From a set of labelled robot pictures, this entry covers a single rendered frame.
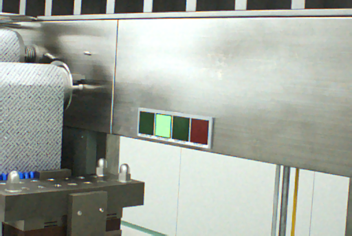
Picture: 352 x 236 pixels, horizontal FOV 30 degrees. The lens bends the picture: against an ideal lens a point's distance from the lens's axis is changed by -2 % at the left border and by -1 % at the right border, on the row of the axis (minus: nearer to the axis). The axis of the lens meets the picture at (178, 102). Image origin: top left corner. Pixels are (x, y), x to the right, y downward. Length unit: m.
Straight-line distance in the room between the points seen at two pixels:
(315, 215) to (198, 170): 1.03
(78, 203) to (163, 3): 0.53
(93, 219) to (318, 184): 2.69
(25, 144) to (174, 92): 0.41
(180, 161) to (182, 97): 3.38
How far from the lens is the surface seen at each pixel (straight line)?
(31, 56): 2.03
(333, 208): 4.09
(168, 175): 5.01
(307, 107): 1.31
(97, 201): 1.59
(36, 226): 1.54
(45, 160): 1.75
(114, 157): 2.05
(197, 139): 1.50
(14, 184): 1.50
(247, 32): 1.42
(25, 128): 1.70
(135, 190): 1.68
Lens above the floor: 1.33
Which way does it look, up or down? 3 degrees down
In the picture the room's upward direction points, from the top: 3 degrees clockwise
